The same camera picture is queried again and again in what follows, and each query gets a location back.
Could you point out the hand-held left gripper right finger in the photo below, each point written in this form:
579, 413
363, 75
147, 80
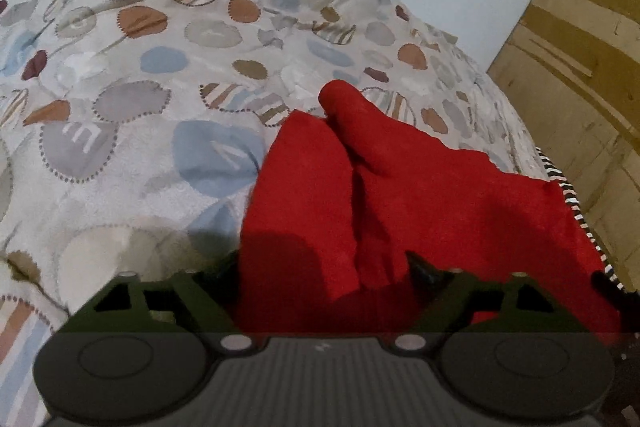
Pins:
425, 275

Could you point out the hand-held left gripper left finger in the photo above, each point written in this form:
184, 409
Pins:
200, 302

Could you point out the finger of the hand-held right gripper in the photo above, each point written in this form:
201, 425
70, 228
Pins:
607, 284

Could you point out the red knit sweater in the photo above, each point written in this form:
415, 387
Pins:
425, 197

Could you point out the black and white striped cloth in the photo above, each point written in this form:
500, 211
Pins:
575, 207

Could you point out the brown cardboard board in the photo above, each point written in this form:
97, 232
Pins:
585, 82

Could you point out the printed duvet with round patches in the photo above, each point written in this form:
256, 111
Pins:
150, 57

